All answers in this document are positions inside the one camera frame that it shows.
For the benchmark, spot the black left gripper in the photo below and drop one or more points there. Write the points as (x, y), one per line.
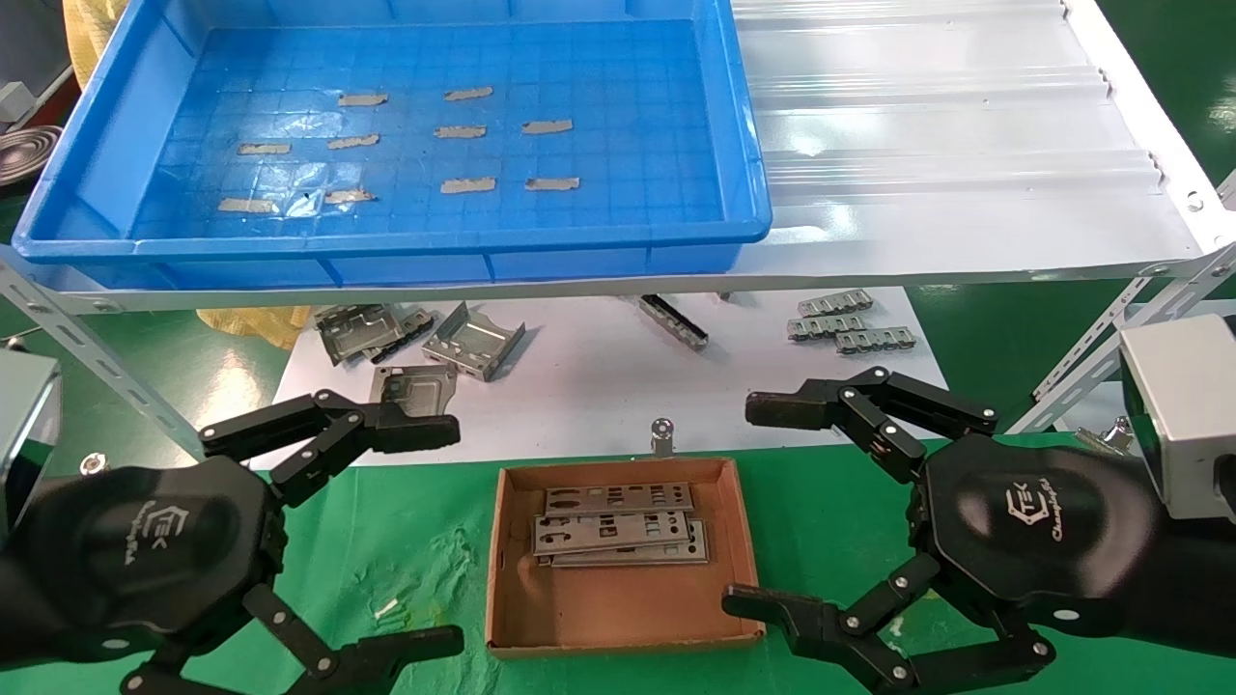
(145, 550)

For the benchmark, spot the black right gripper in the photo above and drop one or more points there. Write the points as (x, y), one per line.
(1033, 531)

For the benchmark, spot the silver IO shield plate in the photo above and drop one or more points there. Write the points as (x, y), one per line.
(618, 499)
(579, 533)
(701, 550)

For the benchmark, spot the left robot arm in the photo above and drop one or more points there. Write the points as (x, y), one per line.
(14, 598)

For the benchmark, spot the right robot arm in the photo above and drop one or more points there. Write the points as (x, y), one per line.
(1197, 579)

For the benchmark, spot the brown cardboard box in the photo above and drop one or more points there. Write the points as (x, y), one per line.
(618, 608)

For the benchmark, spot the blue plastic tray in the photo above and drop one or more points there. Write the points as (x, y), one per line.
(618, 58)

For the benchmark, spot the small grey box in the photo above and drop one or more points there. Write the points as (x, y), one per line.
(14, 101)

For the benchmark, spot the small white tape scraps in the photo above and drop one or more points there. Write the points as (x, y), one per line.
(386, 608)

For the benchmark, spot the green table cloth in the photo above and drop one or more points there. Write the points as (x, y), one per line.
(435, 541)

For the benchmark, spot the small metal standoff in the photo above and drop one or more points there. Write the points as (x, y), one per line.
(662, 436)

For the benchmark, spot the grey stamped metal plate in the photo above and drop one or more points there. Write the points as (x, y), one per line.
(357, 333)

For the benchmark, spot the yellow plastic bag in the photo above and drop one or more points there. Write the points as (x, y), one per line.
(256, 326)

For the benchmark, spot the long narrow metal bar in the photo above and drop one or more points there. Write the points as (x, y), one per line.
(671, 323)

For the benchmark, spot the white board panel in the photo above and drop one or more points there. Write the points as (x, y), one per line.
(599, 396)

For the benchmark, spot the perforated steel angle brace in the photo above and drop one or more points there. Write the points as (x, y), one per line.
(1091, 352)
(87, 352)

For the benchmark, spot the white corrugated metal shelf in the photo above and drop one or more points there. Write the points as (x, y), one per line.
(946, 145)

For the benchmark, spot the dark coiled roll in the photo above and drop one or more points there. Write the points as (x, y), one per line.
(29, 154)

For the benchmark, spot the yellow woven sack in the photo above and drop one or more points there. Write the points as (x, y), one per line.
(92, 39)

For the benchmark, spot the flat rectangular metal bracket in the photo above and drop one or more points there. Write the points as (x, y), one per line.
(415, 386)

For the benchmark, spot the small slotted metal bracket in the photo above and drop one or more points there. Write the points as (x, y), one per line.
(835, 303)
(826, 327)
(877, 341)

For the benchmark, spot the dark small metal bracket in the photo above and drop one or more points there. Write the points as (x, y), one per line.
(417, 326)

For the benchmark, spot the folded metal cage bracket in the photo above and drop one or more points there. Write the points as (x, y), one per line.
(473, 343)

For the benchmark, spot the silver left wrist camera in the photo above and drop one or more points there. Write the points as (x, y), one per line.
(24, 434)

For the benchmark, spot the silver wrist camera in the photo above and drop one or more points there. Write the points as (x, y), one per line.
(1183, 415)
(24, 434)

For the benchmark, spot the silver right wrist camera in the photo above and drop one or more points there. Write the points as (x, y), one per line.
(1183, 415)

